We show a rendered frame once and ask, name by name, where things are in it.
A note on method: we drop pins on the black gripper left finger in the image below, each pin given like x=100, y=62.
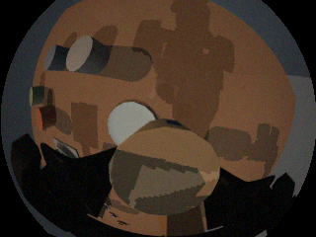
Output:
x=88, y=176

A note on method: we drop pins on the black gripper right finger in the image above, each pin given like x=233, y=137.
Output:
x=229, y=195

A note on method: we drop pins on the tan cup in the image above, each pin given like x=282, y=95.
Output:
x=101, y=214
x=164, y=168

